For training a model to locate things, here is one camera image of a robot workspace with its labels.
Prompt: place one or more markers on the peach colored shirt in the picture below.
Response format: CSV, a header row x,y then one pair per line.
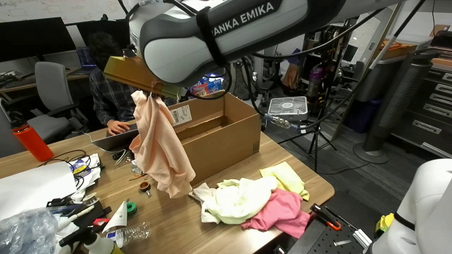
x,y
160,141

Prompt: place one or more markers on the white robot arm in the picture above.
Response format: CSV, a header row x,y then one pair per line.
x,y
188,51

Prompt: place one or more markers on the brown cardboard box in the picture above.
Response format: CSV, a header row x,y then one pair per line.
x,y
221,141

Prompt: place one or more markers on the pink shirt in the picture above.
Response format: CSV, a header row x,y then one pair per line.
x,y
283,213

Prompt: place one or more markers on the seated person in plaid shirt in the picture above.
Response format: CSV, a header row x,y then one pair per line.
x,y
108,99

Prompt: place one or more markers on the blue snack bag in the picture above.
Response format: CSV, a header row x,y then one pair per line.
x,y
209,84

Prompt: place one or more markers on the white towel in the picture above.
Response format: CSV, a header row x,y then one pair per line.
x,y
201,192

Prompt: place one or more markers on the cream white cloth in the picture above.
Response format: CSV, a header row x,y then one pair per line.
x,y
235,199

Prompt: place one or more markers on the yellow cloth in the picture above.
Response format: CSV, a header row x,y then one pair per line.
x,y
287,176

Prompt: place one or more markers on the brown tape roll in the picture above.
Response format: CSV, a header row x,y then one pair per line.
x,y
144,186

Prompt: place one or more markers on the dark laptop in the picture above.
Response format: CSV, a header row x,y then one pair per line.
x,y
113,141

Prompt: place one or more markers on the green tape roll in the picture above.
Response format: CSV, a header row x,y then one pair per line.
x,y
132,207

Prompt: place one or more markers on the red and black hand tool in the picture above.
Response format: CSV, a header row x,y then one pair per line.
x,y
325,217

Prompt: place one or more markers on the clear plastic bottle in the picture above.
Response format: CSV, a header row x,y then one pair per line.
x,y
136,233

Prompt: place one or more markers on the white folded paper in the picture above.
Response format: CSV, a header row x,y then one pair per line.
x,y
118,218

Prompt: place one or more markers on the grey cylindrical pillar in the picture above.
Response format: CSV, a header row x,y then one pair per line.
x,y
390,107

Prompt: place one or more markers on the pile of black tools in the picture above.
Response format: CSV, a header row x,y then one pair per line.
x,y
87,220

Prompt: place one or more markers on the silver metal bar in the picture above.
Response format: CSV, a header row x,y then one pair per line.
x,y
362,237

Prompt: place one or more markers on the grey office chair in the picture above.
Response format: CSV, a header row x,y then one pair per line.
x,y
51,84

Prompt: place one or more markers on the yellow object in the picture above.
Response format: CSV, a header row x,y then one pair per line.
x,y
386,221

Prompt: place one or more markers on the orange brown bin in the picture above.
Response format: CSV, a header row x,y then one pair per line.
x,y
396,49

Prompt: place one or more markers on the red container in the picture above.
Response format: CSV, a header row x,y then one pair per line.
x,y
36,142

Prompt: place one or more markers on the black drawer cabinet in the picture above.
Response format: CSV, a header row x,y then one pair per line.
x,y
424,117

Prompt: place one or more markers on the large black monitor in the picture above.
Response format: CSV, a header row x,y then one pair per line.
x,y
33,39

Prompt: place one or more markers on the wooden office desk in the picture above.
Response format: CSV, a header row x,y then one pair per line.
x,y
15,86

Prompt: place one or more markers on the clear plastic bag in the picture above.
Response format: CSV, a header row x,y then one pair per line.
x,y
26,233

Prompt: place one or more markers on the black camera tripod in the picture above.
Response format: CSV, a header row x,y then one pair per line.
x,y
317,127

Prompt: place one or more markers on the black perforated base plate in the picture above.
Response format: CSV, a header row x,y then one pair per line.
x,y
315,241

